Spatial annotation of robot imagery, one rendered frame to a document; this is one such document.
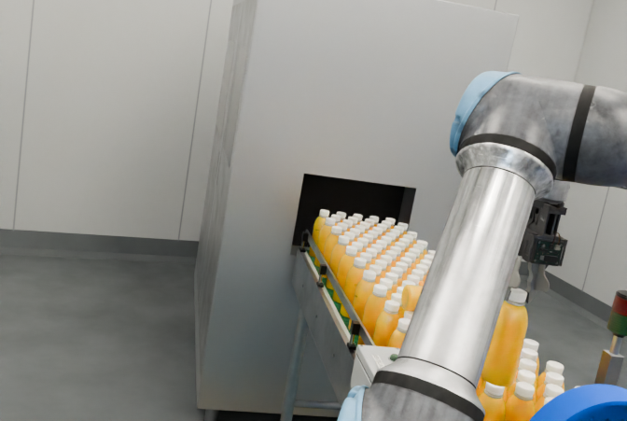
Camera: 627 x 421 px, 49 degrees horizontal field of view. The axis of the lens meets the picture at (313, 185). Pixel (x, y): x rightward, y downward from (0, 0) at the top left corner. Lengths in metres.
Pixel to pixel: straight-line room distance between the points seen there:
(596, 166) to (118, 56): 4.42
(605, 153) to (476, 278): 0.21
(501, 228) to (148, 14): 4.42
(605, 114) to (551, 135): 0.06
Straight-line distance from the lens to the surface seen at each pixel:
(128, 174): 5.17
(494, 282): 0.75
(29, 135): 5.10
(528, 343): 1.87
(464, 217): 0.78
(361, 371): 1.54
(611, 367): 1.95
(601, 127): 0.82
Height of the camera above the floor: 1.72
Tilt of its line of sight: 11 degrees down
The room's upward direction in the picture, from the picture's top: 10 degrees clockwise
